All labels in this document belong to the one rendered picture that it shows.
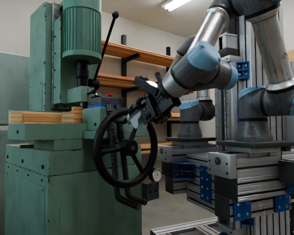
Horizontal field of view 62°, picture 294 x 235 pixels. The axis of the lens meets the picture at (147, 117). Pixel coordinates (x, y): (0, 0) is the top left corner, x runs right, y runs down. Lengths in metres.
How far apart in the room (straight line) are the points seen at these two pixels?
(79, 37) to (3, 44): 2.44
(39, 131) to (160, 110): 0.44
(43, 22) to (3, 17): 2.25
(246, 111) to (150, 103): 0.53
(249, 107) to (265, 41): 0.28
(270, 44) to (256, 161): 0.45
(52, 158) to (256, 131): 0.80
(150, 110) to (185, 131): 0.81
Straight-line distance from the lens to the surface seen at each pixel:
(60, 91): 1.24
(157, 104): 0.71
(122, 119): 0.80
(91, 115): 0.97
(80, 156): 1.00
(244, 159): 1.04
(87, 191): 1.04
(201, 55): 0.61
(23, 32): 3.65
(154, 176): 1.17
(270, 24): 1.00
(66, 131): 0.97
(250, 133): 1.10
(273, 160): 1.16
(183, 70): 0.63
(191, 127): 1.49
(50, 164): 0.95
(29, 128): 0.92
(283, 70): 1.03
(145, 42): 4.56
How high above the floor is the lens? 0.88
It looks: 2 degrees up
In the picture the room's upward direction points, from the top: 1 degrees counter-clockwise
